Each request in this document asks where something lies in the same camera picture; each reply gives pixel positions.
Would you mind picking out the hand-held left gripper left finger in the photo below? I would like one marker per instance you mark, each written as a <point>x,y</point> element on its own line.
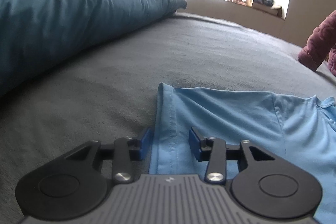
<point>146,144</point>

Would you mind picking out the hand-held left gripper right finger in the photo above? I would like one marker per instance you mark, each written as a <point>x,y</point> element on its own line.
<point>194,145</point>

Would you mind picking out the teal duvet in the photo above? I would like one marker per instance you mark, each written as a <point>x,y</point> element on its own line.
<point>65,19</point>

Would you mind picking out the light blue shirt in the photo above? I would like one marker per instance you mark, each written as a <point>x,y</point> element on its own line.
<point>236,113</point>

